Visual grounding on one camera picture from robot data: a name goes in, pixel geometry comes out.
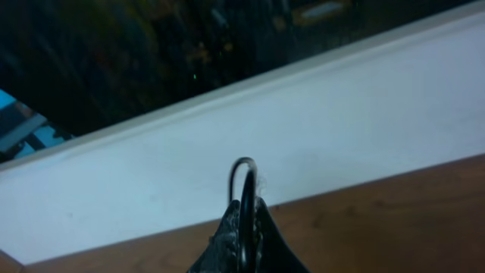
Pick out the thin black cable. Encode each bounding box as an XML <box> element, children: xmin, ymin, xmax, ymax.
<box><xmin>228</xmin><ymin>156</ymin><xmax>258</xmax><ymax>273</ymax></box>

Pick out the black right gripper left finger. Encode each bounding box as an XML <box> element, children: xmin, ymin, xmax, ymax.
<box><xmin>188</xmin><ymin>200</ymin><xmax>240</xmax><ymax>273</ymax></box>

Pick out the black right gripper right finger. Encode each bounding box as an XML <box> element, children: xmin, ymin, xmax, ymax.
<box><xmin>255</xmin><ymin>197</ymin><xmax>309</xmax><ymax>273</ymax></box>

